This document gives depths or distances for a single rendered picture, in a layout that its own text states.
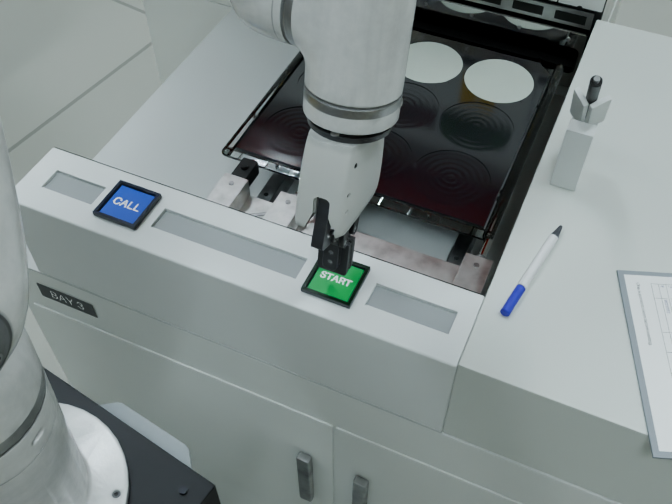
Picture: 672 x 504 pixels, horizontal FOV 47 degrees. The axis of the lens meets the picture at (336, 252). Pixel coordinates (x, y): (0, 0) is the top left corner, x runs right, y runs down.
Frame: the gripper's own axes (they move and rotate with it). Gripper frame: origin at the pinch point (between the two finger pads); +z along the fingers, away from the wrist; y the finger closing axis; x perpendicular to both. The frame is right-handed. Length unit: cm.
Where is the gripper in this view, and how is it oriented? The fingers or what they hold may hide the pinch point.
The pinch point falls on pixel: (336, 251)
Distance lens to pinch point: 77.2
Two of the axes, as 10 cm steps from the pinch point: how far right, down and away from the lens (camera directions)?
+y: -4.0, 5.6, -7.3
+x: 9.1, 3.1, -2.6
